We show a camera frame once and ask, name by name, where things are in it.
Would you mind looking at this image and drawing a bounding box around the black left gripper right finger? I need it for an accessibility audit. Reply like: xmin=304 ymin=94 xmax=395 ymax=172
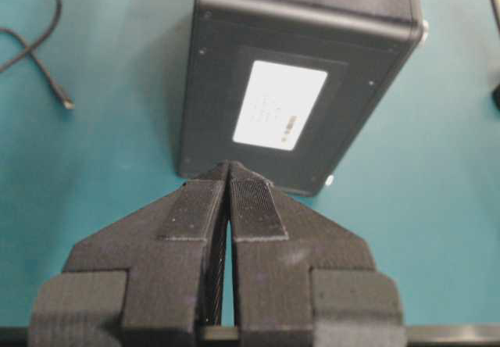
xmin=228 ymin=163 xmax=406 ymax=346

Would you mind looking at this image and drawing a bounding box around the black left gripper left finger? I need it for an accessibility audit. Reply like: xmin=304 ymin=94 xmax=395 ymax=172
xmin=29 ymin=163 xmax=229 ymax=346

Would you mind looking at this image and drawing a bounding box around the black USB cable with plug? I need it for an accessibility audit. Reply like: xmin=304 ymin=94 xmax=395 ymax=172
xmin=0 ymin=0 xmax=76 ymax=110

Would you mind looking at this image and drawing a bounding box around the black mini PC box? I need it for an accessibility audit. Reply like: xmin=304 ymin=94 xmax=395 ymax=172
xmin=177 ymin=0 xmax=424 ymax=196

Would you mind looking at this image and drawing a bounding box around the black frame rail top right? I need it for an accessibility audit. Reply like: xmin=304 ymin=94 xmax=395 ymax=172
xmin=483 ymin=0 xmax=500 ymax=109

